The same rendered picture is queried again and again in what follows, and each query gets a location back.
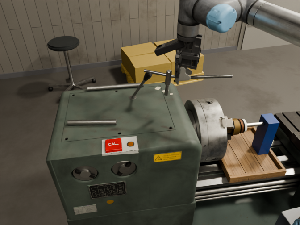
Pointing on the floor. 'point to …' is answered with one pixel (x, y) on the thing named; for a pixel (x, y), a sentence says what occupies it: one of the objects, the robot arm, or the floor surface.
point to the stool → (68, 45)
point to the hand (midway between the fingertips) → (176, 81)
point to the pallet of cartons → (152, 64)
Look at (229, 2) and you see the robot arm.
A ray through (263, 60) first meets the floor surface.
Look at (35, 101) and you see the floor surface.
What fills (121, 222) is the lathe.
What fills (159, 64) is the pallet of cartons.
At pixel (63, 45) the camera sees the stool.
